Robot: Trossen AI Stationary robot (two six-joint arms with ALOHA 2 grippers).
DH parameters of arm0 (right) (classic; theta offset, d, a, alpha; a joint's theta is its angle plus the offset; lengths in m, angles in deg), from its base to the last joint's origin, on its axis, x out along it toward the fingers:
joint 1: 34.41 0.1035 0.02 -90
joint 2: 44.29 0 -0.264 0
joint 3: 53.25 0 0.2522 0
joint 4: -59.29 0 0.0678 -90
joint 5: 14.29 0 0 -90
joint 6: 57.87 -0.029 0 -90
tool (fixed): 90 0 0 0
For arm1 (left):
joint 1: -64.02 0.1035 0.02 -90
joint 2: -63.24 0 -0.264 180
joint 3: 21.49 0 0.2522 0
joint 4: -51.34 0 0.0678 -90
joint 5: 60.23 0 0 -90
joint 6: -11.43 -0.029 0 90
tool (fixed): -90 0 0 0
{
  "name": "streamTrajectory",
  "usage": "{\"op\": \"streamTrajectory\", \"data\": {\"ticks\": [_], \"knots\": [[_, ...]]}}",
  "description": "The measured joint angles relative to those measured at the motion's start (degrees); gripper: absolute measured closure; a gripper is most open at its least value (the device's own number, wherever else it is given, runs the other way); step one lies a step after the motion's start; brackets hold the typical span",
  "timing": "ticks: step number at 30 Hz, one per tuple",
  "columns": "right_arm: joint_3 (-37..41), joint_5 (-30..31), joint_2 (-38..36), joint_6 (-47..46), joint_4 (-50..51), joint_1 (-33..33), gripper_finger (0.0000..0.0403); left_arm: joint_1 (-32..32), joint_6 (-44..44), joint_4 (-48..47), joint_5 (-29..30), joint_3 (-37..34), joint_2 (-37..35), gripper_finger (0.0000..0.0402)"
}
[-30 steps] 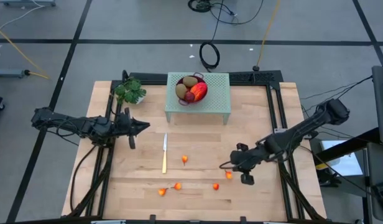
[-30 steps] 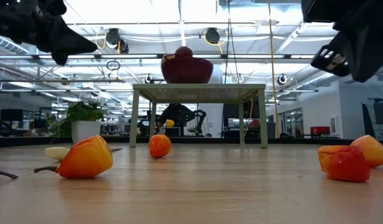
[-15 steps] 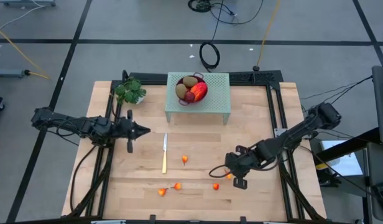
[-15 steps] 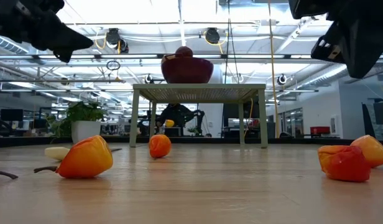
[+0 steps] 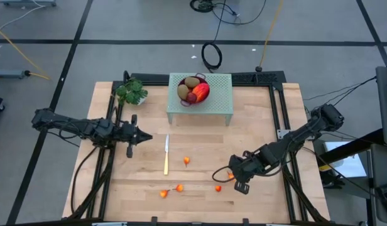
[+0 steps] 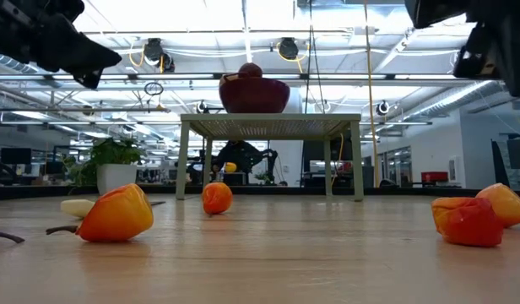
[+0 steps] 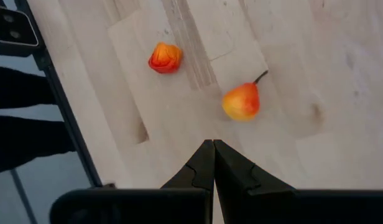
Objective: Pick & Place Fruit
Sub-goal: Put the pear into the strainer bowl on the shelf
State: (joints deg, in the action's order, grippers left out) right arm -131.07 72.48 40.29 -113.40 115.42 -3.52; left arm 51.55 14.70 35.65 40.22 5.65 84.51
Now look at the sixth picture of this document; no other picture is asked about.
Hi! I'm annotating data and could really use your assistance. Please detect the left arm's black gripper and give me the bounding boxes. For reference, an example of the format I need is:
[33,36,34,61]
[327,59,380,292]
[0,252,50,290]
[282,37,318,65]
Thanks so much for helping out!
[0,0,123,90]

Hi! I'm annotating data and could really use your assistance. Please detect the right arm's black gripper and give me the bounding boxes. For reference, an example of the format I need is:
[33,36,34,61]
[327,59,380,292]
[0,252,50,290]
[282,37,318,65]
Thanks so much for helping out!
[405,0,520,99]

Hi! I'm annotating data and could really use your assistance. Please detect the knife with cream handle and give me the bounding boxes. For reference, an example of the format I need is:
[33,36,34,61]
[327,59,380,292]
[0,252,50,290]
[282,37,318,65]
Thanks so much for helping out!
[59,198,167,220]

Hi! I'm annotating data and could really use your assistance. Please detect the small orange pepper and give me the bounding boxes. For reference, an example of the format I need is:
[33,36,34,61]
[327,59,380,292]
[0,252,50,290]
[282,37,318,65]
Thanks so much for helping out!
[45,182,155,243]
[474,182,520,229]
[431,196,505,248]
[201,182,234,217]

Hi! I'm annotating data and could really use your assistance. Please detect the dark red plum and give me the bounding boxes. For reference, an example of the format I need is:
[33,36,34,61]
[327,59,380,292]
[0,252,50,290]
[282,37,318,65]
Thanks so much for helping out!
[237,62,264,79]

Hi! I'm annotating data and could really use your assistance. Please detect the purple colander bowl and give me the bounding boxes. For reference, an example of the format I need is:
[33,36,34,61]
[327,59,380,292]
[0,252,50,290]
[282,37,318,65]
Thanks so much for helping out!
[219,72,291,114]

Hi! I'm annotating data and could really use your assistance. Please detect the black computer monitor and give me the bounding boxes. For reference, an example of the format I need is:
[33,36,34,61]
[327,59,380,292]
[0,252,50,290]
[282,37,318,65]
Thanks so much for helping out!
[0,147,33,166]
[506,138,520,171]

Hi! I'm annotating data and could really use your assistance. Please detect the green potted plant white pot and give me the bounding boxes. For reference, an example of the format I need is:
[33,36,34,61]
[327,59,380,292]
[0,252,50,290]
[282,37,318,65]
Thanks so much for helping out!
[60,137,145,197]

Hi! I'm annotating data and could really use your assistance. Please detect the red box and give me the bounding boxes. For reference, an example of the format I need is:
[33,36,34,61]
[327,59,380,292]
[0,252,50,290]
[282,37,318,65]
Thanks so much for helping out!
[420,171,449,184]

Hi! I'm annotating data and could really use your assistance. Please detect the person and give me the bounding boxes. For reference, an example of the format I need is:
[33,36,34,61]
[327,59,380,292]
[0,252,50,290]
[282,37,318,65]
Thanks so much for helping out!
[211,140,266,186]

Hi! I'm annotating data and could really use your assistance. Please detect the mint green perforated metal shelf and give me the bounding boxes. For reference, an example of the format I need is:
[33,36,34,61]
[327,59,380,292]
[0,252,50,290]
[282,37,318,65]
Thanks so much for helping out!
[175,112,365,202]

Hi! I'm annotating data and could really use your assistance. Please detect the black hanging cable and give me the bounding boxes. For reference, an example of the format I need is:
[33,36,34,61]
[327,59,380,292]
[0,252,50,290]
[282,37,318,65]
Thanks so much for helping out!
[306,0,327,114]

